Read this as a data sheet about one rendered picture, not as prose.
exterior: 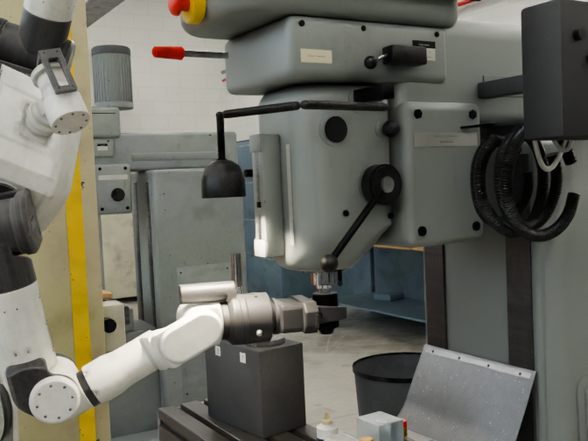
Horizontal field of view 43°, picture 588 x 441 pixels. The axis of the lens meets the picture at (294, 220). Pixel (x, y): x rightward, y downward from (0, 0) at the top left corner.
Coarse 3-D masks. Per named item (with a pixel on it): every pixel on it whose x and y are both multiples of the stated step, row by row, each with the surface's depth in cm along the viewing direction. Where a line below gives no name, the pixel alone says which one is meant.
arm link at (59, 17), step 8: (24, 0) 137; (32, 0) 135; (40, 0) 135; (48, 0) 135; (56, 0) 135; (64, 0) 136; (72, 0) 138; (24, 8) 137; (32, 8) 136; (40, 8) 135; (48, 8) 135; (56, 8) 136; (64, 8) 137; (72, 8) 139; (40, 16) 136; (48, 16) 136; (56, 16) 137; (64, 16) 138; (72, 16) 140
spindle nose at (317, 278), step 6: (312, 276) 133; (318, 276) 132; (324, 276) 132; (330, 276) 132; (336, 276) 133; (312, 282) 133; (318, 282) 132; (324, 282) 132; (330, 282) 132; (336, 282) 133
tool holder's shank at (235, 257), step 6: (234, 258) 169; (240, 258) 170; (234, 264) 169; (240, 264) 170; (234, 270) 169; (240, 270) 170; (234, 276) 170; (240, 276) 170; (234, 282) 170; (240, 282) 170; (240, 288) 170
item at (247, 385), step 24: (216, 360) 169; (240, 360) 161; (264, 360) 156; (288, 360) 160; (216, 384) 169; (240, 384) 162; (264, 384) 156; (288, 384) 160; (216, 408) 170; (240, 408) 162; (264, 408) 156; (288, 408) 160; (264, 432) 156
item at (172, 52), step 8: (152, 48) 127; (160, 48) 127; (168, 48) 128; (176, 48) 128; (160, 56) 127; (168, 56) 128; (176, 56) 129; (184, 56) 130; (192, 56) 131; (200, 56) 131; (208, 56) 132; (216, 56) 133; (224, 56) 134
